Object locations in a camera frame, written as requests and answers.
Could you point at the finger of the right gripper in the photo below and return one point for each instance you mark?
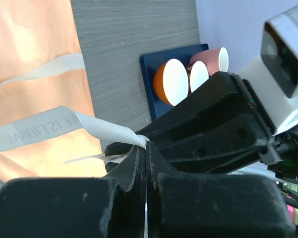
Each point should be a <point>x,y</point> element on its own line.
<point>224,149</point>
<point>214,103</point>

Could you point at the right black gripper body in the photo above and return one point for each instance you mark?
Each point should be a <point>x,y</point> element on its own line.
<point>261,150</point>

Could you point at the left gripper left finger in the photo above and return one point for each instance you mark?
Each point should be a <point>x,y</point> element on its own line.
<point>109,207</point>

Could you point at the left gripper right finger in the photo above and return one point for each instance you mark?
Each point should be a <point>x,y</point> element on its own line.
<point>182,205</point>

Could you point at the cream ribbon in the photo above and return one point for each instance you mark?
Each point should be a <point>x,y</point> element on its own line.
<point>60,120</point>

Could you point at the orange beige wrapping paper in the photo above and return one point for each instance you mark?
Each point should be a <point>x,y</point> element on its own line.
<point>33,32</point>

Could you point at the right white bowl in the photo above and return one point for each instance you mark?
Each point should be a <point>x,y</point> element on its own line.
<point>197,75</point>

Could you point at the white bowl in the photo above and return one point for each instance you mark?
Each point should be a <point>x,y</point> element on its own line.
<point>197,75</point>
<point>170,82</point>

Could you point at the pink mug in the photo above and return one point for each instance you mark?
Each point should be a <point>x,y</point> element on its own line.
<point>215,60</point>

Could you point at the left white bowl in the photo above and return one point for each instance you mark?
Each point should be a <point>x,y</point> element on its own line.
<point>170,82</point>

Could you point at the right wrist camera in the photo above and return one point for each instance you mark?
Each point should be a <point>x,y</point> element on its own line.
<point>273,75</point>

